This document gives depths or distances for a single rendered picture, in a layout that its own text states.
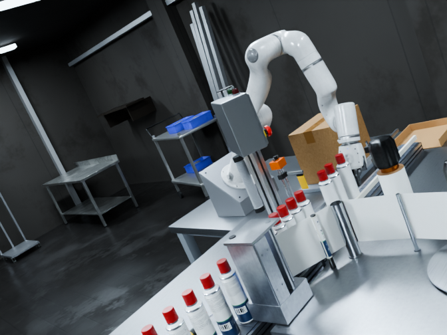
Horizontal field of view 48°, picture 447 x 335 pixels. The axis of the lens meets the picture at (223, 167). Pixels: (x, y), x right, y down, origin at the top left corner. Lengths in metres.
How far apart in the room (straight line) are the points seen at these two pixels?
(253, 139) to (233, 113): 0.11
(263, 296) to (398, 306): 0.35
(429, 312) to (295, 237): 0.45
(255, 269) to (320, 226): 0.29
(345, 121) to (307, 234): 0.61
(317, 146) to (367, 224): 0.86
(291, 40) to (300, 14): 3.01
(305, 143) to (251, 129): 0.82
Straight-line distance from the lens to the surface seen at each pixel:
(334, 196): 1.87
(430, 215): 1.50
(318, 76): 2.01
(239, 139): 1.60
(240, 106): 1.60
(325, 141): 2.34
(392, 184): 1.67
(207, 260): 2.19
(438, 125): 2.79
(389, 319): 1.34
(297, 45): 2.02
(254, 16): 5.43
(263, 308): 1.46
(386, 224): 1.57
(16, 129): 8.66
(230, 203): 2.52
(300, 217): 1.70
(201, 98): 6.25
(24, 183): 8.61
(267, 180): 1.81
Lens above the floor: 1.64
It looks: 13 degrees down
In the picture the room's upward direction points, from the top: 24 degrees counter-clockwise
